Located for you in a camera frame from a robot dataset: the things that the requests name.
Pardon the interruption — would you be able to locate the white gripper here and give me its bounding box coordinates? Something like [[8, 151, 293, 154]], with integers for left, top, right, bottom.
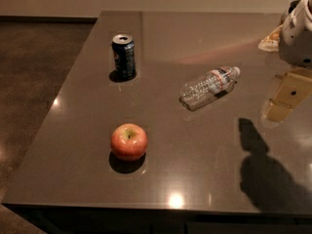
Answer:
[[261, 0, 312, 128]]

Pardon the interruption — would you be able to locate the red yellow apple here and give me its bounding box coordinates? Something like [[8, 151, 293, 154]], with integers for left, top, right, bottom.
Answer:
[[110, 123, 148, 162]]

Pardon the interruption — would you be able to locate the blue pepsi can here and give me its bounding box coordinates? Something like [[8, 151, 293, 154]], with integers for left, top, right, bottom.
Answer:
[[111, 34, 137, 80]]

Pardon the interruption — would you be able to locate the white snack bag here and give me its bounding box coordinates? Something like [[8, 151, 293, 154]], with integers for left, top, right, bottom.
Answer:
[[258, 25, 283, 52]]

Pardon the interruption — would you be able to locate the clear plastic water bottle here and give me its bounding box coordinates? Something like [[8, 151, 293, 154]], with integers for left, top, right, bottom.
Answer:
[[179, 66, 241, 111]]

